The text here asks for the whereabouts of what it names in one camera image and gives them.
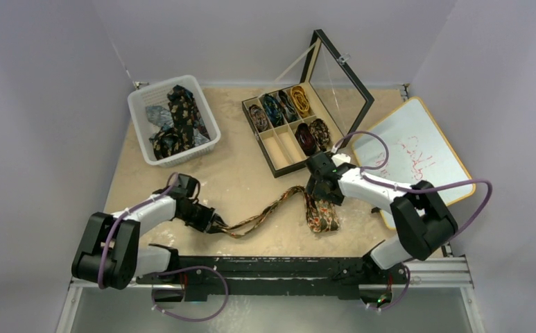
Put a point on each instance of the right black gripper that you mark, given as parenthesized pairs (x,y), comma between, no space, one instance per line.
(320,191)

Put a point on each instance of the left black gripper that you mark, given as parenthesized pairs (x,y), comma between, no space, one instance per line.
(208,218)

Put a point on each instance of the paisley orange green tie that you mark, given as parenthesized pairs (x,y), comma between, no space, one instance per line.
(318,215)

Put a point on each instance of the black tie organizer box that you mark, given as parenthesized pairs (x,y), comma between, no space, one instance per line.
(313,104)

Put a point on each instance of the white plastic basket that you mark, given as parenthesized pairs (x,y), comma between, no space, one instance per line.
(155,94)

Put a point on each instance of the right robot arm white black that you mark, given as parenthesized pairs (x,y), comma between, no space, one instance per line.
(422,220)

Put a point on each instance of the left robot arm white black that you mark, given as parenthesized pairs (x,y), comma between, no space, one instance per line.
(109,253)

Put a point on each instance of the rolled dark red tie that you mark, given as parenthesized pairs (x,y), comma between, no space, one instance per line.
(305,139)

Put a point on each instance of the rolled brown dotted tie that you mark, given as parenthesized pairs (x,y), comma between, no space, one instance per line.
(320,133)

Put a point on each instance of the rolled dark grey tie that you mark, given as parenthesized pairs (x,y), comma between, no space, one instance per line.
(288,108)

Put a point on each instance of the rolled yellow tie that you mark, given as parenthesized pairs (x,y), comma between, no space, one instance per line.
(300,101)

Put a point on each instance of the rolled blue tie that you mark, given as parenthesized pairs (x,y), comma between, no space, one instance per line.
(273,110)

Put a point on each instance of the black floral tie in basket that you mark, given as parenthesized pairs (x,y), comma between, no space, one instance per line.
(189,129)

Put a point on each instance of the yellow framed whiteboard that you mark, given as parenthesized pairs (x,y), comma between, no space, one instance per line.
(418,148)

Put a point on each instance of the rolled brown patterned tie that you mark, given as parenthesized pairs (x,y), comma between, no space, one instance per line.
(259,118)

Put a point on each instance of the grey blue tie in basket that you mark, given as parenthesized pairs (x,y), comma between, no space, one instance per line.
(159,116)

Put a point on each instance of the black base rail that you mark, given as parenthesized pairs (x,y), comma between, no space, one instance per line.
(200,292)

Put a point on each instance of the aluminium frame rail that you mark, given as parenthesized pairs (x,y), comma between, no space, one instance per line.
(435,272)

